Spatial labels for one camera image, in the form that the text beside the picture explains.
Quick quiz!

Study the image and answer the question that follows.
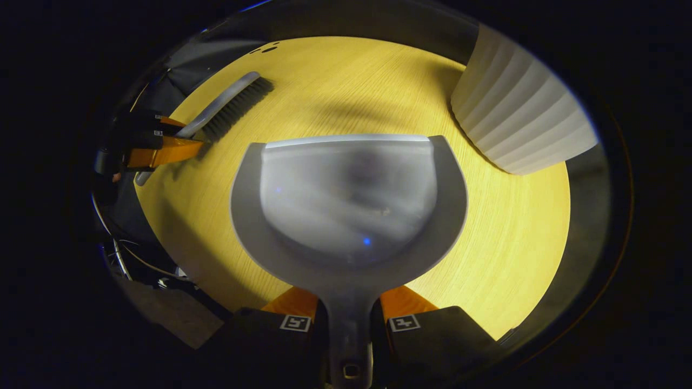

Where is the thin white cable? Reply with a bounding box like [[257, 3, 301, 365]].
[[91, 193, 184, 283]]

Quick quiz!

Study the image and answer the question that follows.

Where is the wooden desktop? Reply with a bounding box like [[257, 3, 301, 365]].
[[132, 36, 571, 341]]

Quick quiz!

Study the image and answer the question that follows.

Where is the small grey broom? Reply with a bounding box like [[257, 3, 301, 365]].
[[134, 71, 275, 187]]

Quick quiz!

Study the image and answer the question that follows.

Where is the white ribbed garbage bin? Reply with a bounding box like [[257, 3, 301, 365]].
[[450, 24, 600, 176]]

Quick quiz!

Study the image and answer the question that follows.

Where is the grey dustpan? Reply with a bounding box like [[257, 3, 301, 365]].
[[229, 133, 469, 389]]

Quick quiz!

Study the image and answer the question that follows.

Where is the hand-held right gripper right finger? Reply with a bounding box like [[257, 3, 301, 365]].
[[370, 285, 501, 389]]

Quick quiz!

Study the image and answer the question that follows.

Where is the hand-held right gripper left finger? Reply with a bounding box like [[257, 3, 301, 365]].
[[214, 286, 330, 389]]

